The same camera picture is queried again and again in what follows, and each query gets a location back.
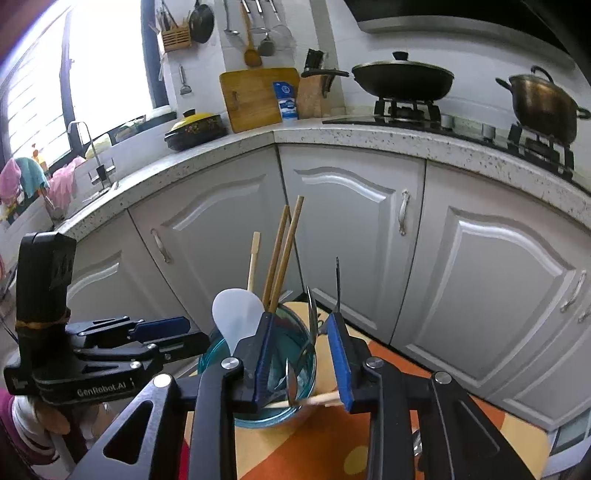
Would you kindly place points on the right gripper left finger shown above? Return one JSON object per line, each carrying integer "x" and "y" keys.
{"x": 145, "y": 441}

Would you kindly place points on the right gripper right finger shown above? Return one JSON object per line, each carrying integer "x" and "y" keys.
{"x": 458, "y": 440}

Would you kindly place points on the cream chopstick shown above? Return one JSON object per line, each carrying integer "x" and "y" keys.
{"x": 324, "y": 399}
{"x": 254, "y": 255}

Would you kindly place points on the white ceramic spoon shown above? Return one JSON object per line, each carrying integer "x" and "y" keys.
{"x": 236, "y": 313}

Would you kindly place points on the small gold fork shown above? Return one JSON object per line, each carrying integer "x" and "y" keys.
{"x": 312, "y": 317}

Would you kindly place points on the brown wooden chopstick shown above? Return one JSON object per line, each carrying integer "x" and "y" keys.
{"x": 285, "y": 256}
{"x": 275, "y": 255}

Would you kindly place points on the large silver fork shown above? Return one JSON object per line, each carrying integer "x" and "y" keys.
{"x": 338, "y": 287}

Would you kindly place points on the kitchen faucet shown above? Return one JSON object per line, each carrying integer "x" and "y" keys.
{"x": 102, "y": 172}

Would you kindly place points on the colourful fleece table mat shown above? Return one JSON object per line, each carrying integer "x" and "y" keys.
{"x": 328, "y": 443}

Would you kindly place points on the floral utensil holder cup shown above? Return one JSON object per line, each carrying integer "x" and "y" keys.
{"x": 291, "y": 346}

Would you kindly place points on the yellow black lidded pan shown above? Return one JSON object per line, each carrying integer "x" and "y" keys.
{"x": 194, "y": 129}

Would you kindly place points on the gas stove top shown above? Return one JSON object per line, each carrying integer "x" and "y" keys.
{"x": 527, "y": 144}

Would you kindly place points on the wooden cutting board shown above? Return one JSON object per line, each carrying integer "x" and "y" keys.
{"x": 249, "y": 96}

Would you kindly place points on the bronze stock pot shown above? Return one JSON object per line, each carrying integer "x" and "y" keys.
{"x": 541, "y": 105}

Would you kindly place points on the blue white salt bag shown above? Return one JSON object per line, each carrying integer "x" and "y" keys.
{"x": 286, "y": 100}

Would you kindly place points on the black wok with lid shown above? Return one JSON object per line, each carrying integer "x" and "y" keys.
{"x": 404, "y": 80}

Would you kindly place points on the wooden knife block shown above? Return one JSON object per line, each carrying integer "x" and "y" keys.
{"x": 315, "y": 84}

